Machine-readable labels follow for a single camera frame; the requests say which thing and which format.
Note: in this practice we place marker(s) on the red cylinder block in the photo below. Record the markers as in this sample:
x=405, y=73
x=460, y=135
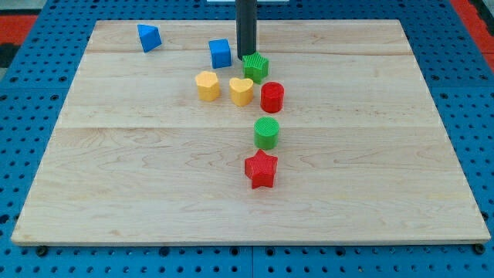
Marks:
x=272, y=96

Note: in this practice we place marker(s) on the light wooden board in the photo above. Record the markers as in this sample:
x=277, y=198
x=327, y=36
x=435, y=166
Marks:
x=136, y=159

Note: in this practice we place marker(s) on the yellow heart block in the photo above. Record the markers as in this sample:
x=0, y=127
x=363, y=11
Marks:
x=241, y=91

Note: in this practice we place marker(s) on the red star block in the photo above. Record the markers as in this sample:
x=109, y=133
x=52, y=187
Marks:
x=261, y=169

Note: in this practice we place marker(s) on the green cylinder block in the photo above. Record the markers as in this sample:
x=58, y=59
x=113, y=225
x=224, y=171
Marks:
x=266, y=133

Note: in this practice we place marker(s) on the green star block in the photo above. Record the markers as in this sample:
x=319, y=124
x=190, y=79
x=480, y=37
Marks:
x=255, y=67

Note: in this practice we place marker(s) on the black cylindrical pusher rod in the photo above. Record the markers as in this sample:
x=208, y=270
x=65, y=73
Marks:
x=246, y=27

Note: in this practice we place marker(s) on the blue cube block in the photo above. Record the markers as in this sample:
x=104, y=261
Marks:
x=220, y=53

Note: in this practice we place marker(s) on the blue triangular prism block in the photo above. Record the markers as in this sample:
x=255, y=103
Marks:
x=149, y=36

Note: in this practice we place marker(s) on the yellow hexagon block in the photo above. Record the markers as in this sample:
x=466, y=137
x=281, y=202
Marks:
x=207, y=83

